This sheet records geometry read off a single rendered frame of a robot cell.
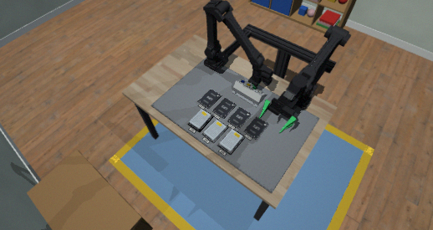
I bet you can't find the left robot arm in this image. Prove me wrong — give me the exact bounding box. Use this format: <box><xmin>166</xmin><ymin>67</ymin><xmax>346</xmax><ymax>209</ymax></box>
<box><xmin>278</xmin><ymin>25</ymin><xmax>351</xmax><ymax>109</ymax></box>

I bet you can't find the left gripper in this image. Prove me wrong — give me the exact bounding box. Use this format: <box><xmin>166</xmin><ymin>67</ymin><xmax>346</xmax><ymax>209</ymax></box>
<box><xmin>259</xmin><ymin>98</ymin><xmax>297</xmax><ymax>134</ymax></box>

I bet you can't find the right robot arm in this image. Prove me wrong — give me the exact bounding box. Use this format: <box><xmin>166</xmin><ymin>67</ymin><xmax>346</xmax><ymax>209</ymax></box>
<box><xmin>203</xmin><ymin>0</ymin><xmax>273</xmax><ymax>86</ymax></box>

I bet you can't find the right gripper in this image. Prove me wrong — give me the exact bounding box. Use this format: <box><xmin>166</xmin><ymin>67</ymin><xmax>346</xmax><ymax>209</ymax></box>
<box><xmin>248</xmin><ymin>73</ymin><xmax>262</xmax><ymax>88</ymax></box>

